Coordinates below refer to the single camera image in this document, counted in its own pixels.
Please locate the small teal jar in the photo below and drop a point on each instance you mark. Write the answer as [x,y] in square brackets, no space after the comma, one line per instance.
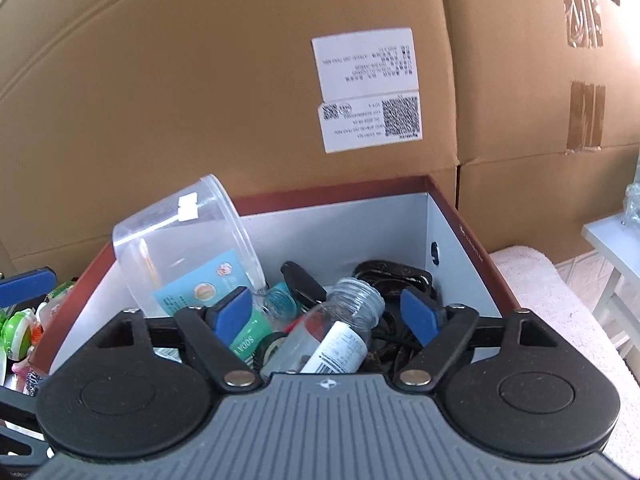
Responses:
[280,302]

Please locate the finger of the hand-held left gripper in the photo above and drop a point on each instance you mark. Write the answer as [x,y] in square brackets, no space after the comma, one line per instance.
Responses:
[25,286]
[20,442]

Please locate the light blue paper card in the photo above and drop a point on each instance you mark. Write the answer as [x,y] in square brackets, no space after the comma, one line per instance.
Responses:
[190,285]

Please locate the red cardboard box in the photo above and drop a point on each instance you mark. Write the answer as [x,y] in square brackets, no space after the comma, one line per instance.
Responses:
[350,230]

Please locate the white shipping label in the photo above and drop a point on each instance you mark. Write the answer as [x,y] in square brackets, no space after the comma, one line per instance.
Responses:
[360,60]

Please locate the white barcode label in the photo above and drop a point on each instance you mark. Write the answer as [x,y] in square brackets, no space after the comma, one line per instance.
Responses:
[365,125]

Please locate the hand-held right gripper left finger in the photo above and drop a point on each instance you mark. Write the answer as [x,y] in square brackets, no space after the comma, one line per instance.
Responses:
[232,317]

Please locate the low brown cardboard box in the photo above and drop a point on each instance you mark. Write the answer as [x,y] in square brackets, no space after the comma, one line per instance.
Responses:
[525,200]

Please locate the green and white toy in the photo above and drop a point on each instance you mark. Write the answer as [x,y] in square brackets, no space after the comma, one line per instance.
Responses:
[17,327]

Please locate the clear plastic bag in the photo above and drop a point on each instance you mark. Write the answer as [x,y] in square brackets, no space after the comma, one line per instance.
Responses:
[632,205]

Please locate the clear plastic bottle white label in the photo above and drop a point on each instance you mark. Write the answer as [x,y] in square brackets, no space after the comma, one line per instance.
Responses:
[342,347]

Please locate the clear plastic tub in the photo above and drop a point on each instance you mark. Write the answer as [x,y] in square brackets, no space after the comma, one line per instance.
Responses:
[165,240]

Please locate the black clip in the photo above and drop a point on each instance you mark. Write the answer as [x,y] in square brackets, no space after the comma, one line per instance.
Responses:
[300,280]

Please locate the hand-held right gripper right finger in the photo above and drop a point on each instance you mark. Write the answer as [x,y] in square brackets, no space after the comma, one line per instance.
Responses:
[417,317]

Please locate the small clear plastic container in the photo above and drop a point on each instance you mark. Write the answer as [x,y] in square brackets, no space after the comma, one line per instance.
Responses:
[50,316]

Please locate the large brown cardboard box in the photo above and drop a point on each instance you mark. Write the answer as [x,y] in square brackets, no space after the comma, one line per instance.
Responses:
[200,85]

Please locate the taped brown cardboard box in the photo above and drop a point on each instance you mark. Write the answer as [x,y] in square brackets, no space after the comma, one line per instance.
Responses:
[500,60]

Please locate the black tape roll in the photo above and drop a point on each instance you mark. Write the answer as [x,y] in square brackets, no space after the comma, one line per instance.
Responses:
[260,356]

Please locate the green soda packet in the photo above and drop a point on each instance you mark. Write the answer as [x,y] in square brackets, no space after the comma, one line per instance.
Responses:
[250,336]

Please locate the white table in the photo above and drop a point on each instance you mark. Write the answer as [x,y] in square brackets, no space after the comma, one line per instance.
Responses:
[607,235]

